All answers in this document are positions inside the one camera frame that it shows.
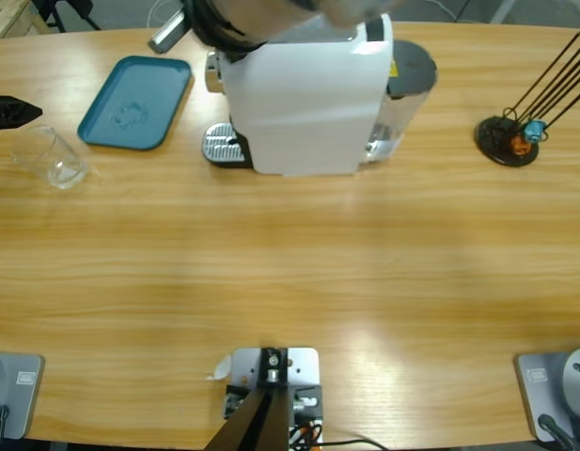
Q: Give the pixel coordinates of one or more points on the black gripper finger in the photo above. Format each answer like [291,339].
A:
[10,113]

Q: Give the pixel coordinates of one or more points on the grey metal frame leg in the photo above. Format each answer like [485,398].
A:
[503,10]

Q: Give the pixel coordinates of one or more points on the clear water tank black lid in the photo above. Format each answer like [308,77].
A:
[412,66]

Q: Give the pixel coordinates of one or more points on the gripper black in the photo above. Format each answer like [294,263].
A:
[224,35]

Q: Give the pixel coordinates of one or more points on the black capsule holder with rods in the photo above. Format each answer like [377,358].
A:
[494,141]

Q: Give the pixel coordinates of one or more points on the blue coffee capsule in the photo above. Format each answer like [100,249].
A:
[536,130]

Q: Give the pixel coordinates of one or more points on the arm grey base plate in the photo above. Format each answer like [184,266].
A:
[21,399]
[543,394]

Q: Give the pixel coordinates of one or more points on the orange coffee capsule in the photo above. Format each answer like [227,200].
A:
[521,144]

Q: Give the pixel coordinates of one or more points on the white mount block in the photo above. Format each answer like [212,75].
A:
[303,362]

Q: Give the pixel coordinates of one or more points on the dark camera post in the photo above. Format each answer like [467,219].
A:
[266,423]

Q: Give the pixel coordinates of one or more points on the black chair legs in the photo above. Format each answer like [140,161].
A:
[78,9]

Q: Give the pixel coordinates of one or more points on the clear glass cup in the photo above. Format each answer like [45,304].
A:
[66,171]

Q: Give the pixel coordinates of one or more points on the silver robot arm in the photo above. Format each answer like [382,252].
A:
[280,11]

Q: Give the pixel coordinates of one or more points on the white capsule coffee machine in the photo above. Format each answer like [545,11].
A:
[299,108]

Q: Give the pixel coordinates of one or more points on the teal plastic tray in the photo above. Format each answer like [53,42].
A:
[144,84]

